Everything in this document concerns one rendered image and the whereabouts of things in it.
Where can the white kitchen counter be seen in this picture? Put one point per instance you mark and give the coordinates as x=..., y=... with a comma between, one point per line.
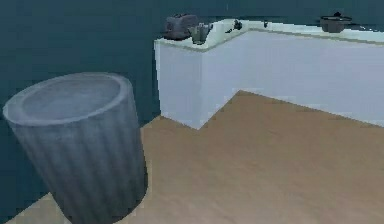
x=266, y=73

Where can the pale grey-green cup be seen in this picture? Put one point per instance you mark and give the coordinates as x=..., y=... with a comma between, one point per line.
x=200, y=33

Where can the grey toaster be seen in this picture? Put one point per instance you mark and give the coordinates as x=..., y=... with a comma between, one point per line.
x=179, y=26

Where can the small dark bottle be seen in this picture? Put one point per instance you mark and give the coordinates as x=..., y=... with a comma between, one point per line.
x=265, y=23

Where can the grey ribbed round bin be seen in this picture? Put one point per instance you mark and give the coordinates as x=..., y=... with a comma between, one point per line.
x=80, y=146

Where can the dark pot with lid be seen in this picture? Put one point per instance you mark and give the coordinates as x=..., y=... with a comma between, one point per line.
x=334, y=23

